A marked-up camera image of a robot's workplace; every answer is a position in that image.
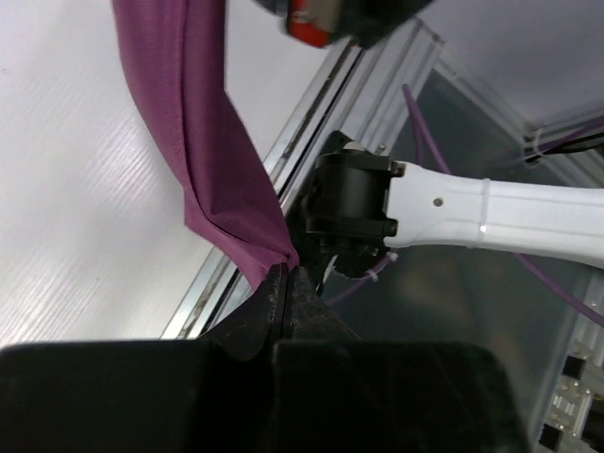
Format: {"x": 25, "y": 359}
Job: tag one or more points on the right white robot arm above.
{"x": 424, "y": 207}

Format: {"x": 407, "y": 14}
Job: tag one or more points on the purple cloth napkin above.
{"x": 173, "y": 55}

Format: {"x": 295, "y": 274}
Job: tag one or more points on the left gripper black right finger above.
{"x": 304, "y": 316}

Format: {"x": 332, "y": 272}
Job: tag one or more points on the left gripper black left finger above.
{"x": 260, "y": 321}

